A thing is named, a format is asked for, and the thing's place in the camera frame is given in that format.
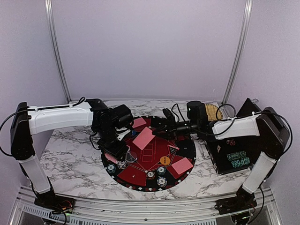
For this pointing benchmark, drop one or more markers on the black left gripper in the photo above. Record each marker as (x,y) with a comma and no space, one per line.
(116,152)

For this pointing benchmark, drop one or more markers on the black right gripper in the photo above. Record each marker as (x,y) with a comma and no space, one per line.
(171,131)

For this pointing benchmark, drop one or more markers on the red playing card deck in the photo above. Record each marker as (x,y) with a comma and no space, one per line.
(111,158)

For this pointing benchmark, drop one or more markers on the dealt red card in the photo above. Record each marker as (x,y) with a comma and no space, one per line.
(139,122)
(182,165)
(144,138)

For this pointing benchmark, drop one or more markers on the triangular all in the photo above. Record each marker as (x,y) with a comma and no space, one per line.
(172,149)

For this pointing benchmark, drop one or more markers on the green chips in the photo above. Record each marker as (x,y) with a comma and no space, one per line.
(161,170)
(111,168)

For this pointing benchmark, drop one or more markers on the orange big blind button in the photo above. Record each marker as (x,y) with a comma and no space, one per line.
(165,160)

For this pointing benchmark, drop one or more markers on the chip stack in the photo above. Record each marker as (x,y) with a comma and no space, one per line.
(150,175)

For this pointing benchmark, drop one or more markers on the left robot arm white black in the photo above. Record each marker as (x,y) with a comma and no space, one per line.
(111,125)

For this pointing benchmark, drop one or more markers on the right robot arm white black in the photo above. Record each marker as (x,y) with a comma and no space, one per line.
(196,112)

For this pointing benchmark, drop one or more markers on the round red black poker mat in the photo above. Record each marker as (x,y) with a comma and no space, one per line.
(134,176)

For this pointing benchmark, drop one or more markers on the yellow woven bamboo mat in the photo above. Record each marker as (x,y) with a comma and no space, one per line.
(213,113)

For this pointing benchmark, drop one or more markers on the red dice in case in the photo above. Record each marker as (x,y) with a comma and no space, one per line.
(231,142)

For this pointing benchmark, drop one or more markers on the black poker set case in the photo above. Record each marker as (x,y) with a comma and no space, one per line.
(236,143)

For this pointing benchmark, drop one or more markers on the teal chip row upper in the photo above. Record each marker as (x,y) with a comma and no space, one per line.
(236,155)

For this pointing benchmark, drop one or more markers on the teal chip row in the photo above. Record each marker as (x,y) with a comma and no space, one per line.
(236,155)
(240,162)

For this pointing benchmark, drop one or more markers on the teal chip row lower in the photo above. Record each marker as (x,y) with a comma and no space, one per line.
(240,162)

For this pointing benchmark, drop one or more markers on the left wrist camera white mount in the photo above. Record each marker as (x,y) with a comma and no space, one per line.
(121,136)

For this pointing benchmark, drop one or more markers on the front aluminium rail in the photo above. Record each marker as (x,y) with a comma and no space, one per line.
(192,211)

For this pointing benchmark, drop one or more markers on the right aluminium frame post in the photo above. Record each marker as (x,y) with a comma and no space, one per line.
(240,47)

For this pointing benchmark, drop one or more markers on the aluminium frame post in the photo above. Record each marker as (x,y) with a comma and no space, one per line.
(55,47)
(240,47)

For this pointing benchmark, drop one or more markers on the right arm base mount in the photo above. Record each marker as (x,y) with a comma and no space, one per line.
(234,204)

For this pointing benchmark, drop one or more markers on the left aluminium frame post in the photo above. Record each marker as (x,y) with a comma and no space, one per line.
(55,47)

